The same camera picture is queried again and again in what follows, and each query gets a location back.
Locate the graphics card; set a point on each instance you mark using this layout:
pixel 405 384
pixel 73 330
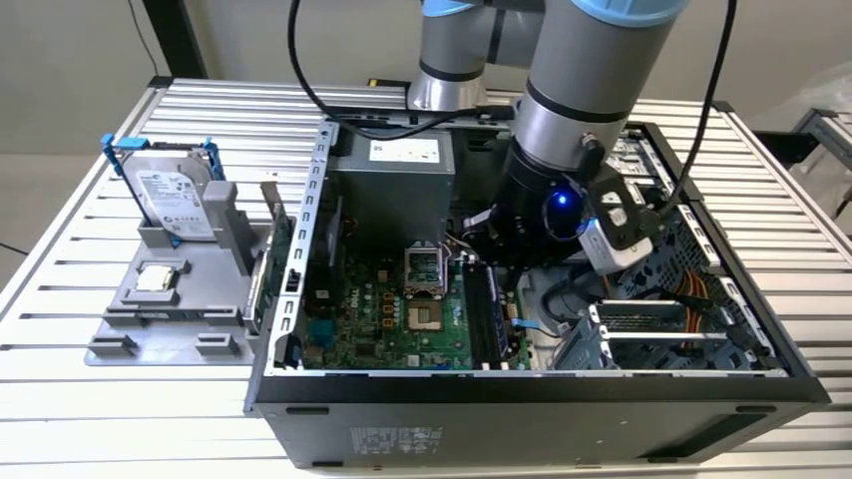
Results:
pixel 283 234

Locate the grey metal frame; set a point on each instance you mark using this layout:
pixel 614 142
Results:
pixel 822 125

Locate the grey metal drive cage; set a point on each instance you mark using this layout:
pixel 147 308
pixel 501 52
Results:
pixel 641 154

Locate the black RAM slot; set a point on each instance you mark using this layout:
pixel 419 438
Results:
pixel 474 314
pixel 482 329

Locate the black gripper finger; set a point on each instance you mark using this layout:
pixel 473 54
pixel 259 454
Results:
pixel 513 282

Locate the silver wrist camera blue plug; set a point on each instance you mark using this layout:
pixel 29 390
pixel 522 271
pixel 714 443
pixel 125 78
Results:
pixel 619 257

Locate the grey power supply unit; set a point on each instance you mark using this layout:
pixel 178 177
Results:
pixel 393 199

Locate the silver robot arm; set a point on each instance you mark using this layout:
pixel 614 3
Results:
pixel 586 75

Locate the grey parts rack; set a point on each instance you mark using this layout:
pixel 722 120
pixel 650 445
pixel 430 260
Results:
pixel 207 289

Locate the silver CPU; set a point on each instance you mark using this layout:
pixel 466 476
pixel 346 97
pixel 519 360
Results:
pixel 157 277

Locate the CPU socket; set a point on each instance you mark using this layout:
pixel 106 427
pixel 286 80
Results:
pixel 426 315

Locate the black frame post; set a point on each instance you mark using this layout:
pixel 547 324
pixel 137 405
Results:
pixel 177 40

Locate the black PC case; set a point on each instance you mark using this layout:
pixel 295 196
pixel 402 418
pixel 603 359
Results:
pixel 466 429

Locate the green motherboard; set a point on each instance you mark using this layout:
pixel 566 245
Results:
pixel 373 344

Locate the metal disk bay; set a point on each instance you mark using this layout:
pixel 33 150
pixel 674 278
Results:
pixel 666 337

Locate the yellow black connector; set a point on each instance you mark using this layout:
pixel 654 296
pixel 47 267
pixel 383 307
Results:
pixel 377 82

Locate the RAM stick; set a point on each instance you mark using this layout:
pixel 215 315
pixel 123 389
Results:
pixel 497 309
pixel 167 315

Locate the hard disk in blue carrier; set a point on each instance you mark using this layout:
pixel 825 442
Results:
pixel 170 194

